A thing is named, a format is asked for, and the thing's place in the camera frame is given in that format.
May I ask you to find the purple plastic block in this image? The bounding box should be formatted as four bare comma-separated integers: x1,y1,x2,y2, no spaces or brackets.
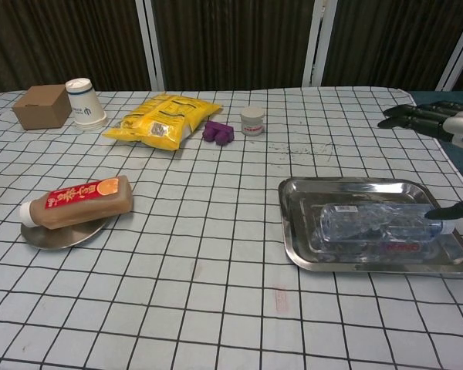
202,119,235,147

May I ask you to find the round metal plate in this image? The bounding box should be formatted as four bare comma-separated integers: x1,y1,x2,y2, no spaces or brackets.
20,215,107,251

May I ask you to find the small white jar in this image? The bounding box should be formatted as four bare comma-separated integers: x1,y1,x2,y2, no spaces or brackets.
240,106,266,137

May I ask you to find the clear plastic bottle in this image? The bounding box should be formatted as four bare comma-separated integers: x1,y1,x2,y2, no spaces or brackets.
319,203,455,244

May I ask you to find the brown drink bottle red label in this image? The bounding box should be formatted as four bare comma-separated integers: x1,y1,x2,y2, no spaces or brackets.
19,175,135,231

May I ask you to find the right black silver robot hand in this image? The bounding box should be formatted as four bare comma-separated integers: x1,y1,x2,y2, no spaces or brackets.
377,100,463,221

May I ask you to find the yellow snack bag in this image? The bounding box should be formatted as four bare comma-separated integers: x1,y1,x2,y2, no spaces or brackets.
101,93,223,152

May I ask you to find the brown cardboard box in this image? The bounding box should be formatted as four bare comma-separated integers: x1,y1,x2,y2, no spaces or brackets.
11,85,73,131

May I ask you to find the white paper cup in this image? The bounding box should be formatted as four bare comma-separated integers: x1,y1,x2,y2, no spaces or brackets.
64,78,109,131

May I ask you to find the rectangular metal tray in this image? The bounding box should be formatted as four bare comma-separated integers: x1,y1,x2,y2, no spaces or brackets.
277,177,463,274

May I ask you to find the white checked tablecloth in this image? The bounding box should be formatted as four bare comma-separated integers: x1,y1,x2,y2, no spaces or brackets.
0,86,463,370

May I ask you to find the dark slatted partition screen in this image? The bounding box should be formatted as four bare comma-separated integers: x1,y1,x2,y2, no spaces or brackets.
0,0,463,97

